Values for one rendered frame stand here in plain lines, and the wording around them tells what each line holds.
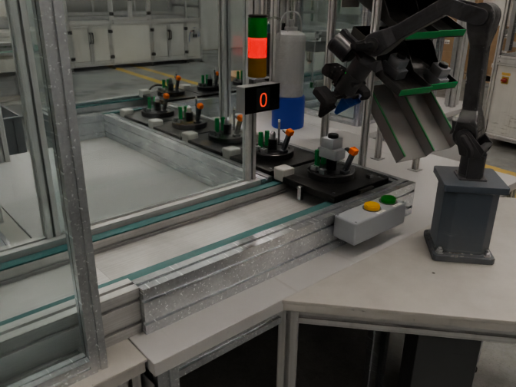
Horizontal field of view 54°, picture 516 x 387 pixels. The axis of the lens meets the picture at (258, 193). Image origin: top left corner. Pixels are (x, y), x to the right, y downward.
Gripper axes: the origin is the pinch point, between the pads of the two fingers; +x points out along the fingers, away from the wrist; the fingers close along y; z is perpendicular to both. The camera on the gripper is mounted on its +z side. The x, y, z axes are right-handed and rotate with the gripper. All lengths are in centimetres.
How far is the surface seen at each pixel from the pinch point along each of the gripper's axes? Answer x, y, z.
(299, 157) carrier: 26.3, -4.6, 1.9
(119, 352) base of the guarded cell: 14, 78, -35
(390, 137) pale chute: 6.1, -20.8, -11.3
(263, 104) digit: 3.5, 18.8, 7.8
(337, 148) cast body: 8.1, 0.0, -8.9
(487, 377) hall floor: 78, -73, -93
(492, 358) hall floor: 81, -86, -89
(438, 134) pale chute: 7.5, -45.9, -14.4
